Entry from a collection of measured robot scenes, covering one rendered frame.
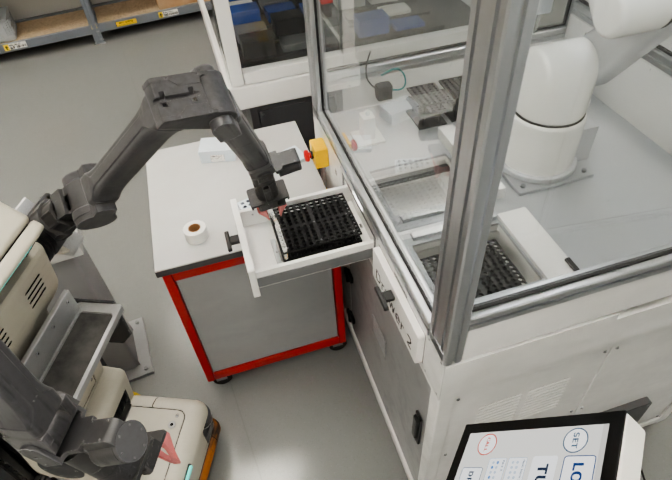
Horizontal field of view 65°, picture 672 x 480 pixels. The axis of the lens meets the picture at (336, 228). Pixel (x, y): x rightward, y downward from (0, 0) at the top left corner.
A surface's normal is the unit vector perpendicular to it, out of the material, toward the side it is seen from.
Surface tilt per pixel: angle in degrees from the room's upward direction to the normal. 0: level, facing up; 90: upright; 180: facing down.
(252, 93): 90
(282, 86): 90
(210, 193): 0
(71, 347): 0
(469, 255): 90
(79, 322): 0
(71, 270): 90
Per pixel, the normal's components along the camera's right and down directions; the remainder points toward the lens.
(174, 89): 0.36, -0.29
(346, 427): -0.06, -0.71
